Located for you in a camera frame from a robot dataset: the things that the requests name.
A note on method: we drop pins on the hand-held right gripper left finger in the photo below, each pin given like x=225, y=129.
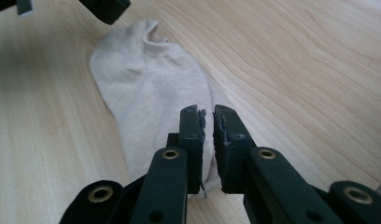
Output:
x=191, y=140

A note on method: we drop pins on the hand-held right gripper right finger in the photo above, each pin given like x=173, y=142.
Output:
x=232, y=149

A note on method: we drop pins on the beige ankle sock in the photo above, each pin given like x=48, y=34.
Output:
x=148, y=84

